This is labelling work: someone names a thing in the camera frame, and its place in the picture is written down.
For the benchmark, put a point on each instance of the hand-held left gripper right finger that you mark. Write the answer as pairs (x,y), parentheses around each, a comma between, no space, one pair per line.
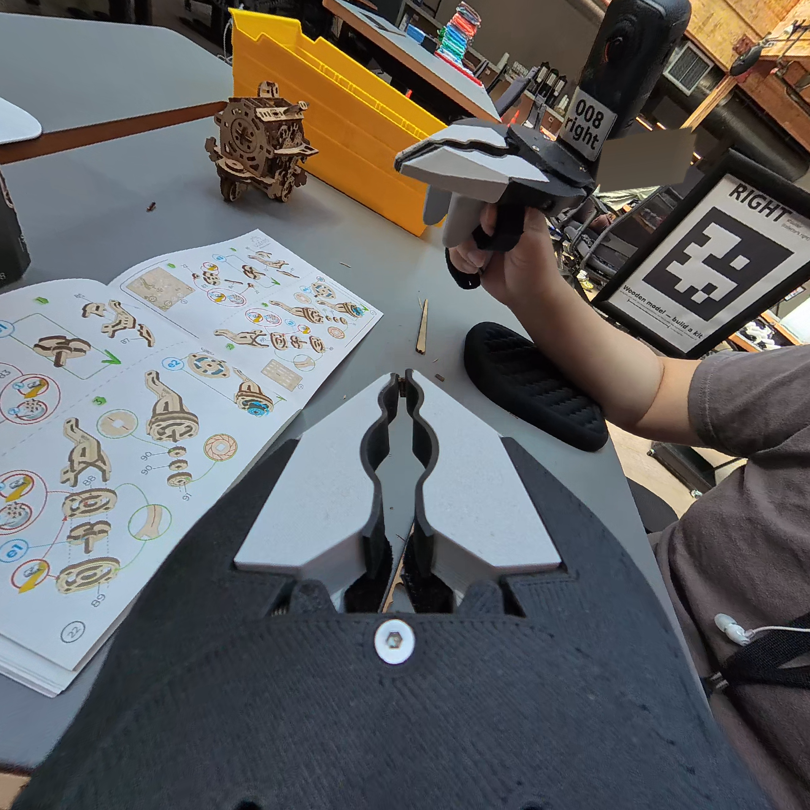
(487,500)

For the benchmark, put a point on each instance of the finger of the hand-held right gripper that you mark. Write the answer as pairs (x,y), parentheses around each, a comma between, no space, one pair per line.
(474,134)
(455,171)

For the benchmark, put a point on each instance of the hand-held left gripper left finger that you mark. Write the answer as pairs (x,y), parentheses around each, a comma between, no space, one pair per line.
(304,500)

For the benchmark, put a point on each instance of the thin wooden strip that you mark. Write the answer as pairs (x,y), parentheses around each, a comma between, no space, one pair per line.
(393,583)

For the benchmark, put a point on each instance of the person's right forearm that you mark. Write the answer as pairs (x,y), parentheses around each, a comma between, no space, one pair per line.
(601,354)

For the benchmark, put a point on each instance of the wooden mechanical model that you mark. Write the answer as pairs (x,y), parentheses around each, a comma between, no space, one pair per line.
(259,139)

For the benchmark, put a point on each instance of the black model kit box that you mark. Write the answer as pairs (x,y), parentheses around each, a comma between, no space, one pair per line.
(11,240)

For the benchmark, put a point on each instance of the person's right hand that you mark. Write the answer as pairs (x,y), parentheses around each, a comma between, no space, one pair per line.
(525,266)

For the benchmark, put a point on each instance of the stack of colourful packets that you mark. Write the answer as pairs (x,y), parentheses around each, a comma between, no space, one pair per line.
(459,38)

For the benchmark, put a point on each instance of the grey background table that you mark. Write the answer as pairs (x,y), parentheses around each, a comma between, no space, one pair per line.
(411,54)

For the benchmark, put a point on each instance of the yellow plastic bin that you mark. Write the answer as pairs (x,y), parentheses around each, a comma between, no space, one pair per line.
(354,114)

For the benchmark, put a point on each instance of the black ribbed wrist rest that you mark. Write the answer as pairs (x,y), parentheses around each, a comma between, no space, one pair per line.
(531,386)

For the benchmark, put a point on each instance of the thin wooden stick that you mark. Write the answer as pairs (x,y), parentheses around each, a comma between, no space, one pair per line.
(422,332)

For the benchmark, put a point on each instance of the illustrated instruction booklet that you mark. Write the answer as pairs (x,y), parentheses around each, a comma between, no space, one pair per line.
(190,354)

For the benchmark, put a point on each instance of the black framed marker sign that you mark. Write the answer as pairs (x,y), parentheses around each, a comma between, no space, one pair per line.
(715,253)

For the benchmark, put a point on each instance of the person's grey shirt torso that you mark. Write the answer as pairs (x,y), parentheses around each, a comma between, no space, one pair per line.
(747,538)

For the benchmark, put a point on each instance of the wall air vent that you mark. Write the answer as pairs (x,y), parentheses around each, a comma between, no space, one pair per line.
(688,66)

